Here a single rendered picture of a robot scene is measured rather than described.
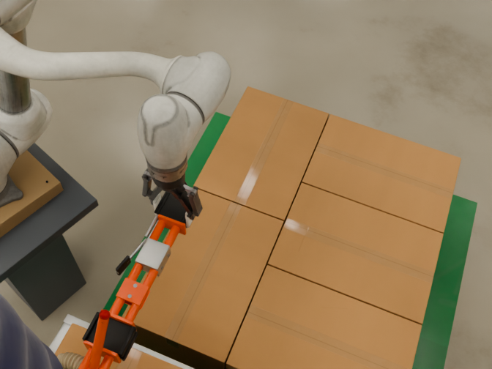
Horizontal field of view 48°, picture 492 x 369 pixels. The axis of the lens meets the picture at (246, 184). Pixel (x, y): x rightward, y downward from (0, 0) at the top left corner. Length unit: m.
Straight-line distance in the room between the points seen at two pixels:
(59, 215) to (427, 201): 1.43
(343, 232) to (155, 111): 1.28
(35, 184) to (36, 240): 0.20
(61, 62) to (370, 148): 1.53
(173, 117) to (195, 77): 0.15
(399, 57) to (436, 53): 0.25
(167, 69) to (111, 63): 0.13
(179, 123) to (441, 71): 2.76
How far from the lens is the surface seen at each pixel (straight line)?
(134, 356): 1.58
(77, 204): 2.04
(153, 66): 1.26
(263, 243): 2.15
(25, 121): 1.88
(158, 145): 1.12
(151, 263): 1.37
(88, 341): 1.33
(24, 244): 2.01
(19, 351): 0.69
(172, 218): 1.42
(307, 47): 3.61
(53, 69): 1.28
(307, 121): 2.50
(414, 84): 3.57
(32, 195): 2.03
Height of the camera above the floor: 2.46
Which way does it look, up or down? 57 degrees down
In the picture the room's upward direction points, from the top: 5 degrees clockwise
